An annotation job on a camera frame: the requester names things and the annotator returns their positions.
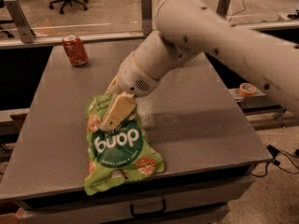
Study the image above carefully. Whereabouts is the orange soda can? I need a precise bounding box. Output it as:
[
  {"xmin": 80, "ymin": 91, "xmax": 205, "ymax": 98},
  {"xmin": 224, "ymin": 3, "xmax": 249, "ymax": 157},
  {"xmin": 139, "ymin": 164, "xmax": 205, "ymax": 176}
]
[{"xmin": 62, "ymin": 34, "xmax": 89, "ymax": 66}]

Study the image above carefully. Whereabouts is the left metal bracket post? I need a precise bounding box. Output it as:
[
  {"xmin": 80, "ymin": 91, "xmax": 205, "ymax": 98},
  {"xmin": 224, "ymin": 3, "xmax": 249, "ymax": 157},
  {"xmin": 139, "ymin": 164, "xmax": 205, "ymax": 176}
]
[{"xmin": 4, "ymin": 0, "xmax": 35, "ymax": 44}]

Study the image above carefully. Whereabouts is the black floor cable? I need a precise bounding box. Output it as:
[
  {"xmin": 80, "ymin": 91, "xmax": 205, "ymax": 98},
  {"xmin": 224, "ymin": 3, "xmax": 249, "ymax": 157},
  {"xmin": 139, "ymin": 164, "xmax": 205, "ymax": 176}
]
[{"xmin": 250, "ymin": 145, "xmax": 299, "ymax": 178}]

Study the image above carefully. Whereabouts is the orange tape roll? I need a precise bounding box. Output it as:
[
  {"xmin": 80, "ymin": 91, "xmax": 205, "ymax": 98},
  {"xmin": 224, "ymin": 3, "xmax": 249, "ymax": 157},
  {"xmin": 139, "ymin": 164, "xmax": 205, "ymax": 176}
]
[{"xmin": 238, "ymin": 83, "xmax": 257, "ymax": 97}]

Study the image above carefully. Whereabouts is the green rice chip bag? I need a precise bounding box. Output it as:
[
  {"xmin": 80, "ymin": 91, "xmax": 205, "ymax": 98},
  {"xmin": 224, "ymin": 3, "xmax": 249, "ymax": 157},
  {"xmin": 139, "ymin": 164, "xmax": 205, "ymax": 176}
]
[{"xmin": 84, "ymin": 94, "xmax": 164, "ymax": 196}]

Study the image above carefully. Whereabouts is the glass barrier panel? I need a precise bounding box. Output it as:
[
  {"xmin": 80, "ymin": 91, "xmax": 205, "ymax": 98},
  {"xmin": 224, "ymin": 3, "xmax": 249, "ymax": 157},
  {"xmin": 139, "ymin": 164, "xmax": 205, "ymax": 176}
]
[{"xmin": 0, "ymin": 0, "xmax": 299, "ymax": 40}]

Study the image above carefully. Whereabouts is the metal bracket post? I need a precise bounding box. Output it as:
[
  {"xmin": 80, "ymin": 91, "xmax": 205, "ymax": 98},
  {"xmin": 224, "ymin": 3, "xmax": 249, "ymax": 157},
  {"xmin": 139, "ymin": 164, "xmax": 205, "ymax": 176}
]
[
  {"xmin": 141, "ymin": 0, "xmax": 152, "ymax": 35},
  {"xmin": 4, "ymin": 0, "xmax": 35, "ymax": 44},
  {"xmin": 216, "ymin": 0, "xmax": 231, "ymax": 19}
]

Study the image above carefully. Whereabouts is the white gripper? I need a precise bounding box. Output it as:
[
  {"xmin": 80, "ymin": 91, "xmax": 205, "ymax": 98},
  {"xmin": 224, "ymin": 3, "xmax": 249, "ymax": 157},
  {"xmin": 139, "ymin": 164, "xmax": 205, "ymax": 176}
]
[{"xmin": 100, "ymin": 52, "xmax": 160, "ymax": 132}]

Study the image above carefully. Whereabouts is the right metal bracket post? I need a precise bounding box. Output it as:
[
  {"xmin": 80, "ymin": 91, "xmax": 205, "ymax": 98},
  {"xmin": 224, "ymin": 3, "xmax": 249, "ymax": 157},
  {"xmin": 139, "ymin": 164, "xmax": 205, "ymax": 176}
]
[{"xmin": 216, "ymin": 0, "xmax": 231, "ymax": 19}]

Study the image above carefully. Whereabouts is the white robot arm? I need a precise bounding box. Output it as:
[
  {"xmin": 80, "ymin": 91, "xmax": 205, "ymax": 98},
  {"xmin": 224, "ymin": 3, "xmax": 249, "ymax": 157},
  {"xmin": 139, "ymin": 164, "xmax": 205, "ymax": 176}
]
[{"xmin": 100, "ymin": 0, "xmax": 299, "ymax": 132}]

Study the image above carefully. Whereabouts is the grey drawer front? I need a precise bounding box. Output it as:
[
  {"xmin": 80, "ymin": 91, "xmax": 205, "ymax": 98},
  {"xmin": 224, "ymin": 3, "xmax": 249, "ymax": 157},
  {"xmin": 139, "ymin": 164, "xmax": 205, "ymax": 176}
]
[{"xmin": 16, "ymin": 175, "xmax": 254, "ymax": 224}]

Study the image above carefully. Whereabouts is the middle metal bracket post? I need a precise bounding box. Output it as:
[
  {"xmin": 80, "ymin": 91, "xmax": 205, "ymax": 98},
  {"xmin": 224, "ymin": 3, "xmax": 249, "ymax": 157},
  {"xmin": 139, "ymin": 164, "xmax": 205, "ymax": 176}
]
[{"xmin": 141, "ymin": 0, "xmax": 152, "ymax": 35}]

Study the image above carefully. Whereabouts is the black drawer handle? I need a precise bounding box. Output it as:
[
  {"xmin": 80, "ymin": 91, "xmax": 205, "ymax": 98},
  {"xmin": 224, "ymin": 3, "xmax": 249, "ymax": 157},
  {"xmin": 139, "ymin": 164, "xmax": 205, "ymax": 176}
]
[{"xmin": 130, "ymin": 198, "xmax": 166, "ymax": 217}]

